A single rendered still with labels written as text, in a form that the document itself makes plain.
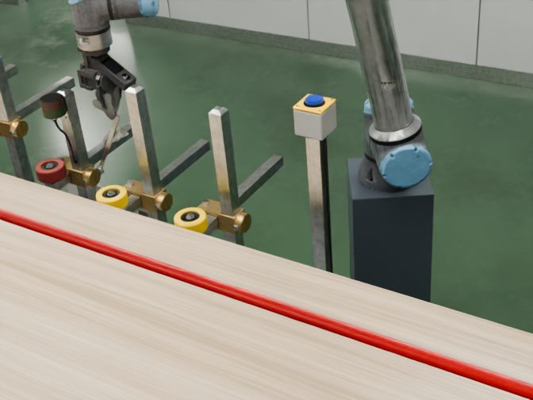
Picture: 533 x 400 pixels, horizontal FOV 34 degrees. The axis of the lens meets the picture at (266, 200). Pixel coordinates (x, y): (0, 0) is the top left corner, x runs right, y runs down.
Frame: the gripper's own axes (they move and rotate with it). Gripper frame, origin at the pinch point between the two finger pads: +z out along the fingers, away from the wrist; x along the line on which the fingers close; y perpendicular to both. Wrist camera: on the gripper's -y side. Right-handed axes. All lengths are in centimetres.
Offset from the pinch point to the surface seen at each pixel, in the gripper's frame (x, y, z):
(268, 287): 33, -69, 10
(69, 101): 8.5, 6.9, -6.9
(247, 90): -198, 92, 102
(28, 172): 7.8, 31.5, 22.3
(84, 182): 11.1, 5.1, 16.8
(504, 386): 120, -142, -75
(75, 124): 8.1, 6.8, 0.2
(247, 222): 7.5, -46.2, 16.5
